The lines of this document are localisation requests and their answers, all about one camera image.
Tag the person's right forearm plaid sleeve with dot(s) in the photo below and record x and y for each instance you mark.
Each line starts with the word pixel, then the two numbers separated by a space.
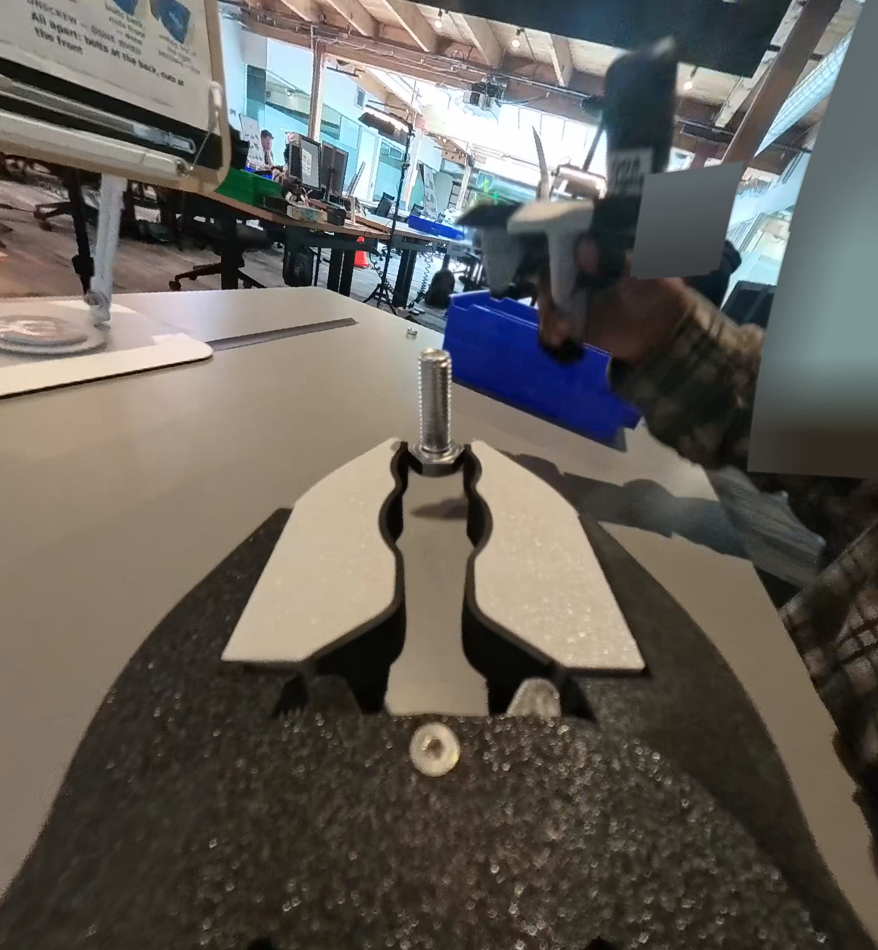
pixel 691 386

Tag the green plastic bins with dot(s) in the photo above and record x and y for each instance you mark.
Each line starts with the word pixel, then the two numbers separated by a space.
pixel 250 189

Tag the blue plastic bin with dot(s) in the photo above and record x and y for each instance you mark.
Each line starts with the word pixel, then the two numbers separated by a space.
pixel 435 228

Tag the black computer monitor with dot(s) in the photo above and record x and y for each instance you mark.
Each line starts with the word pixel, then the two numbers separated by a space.
pixel 335 171

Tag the wooden desk with black legs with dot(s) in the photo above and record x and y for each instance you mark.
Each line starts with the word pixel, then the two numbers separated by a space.
pixel 298 219

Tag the blue parts bin with divider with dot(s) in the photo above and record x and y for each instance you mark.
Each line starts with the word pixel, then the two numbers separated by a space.
pixel 513 364

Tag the black tripod light stand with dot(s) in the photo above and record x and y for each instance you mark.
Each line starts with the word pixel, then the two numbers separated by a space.
pixel 383 122

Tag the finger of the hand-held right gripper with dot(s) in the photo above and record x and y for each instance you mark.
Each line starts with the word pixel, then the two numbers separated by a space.
pixel 483 215
pixel 550 211

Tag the white document stand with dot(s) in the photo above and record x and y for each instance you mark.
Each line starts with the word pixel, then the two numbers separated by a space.
pixel 112 364

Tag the black backpack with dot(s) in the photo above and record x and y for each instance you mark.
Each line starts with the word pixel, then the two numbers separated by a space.
pixel 441 288

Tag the monitor showing white page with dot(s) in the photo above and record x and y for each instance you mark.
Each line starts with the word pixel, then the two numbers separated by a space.
pixel 310 163

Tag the silver hex bolt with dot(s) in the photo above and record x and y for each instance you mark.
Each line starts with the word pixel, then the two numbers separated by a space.
pixel 435 401

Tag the printed instruction sheet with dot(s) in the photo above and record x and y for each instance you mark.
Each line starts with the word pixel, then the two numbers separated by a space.
pixel 75 37

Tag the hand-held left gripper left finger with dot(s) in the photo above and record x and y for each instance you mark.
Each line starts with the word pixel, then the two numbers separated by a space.
pixel 313 579

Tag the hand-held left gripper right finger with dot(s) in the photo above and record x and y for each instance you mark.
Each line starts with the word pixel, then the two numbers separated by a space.
pixel 558 579

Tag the person's right hand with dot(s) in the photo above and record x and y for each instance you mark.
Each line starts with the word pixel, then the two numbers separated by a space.
pixel 624 319

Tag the tall curved dark blade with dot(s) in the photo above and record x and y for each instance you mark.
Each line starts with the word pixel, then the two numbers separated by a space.
pixel 541 163

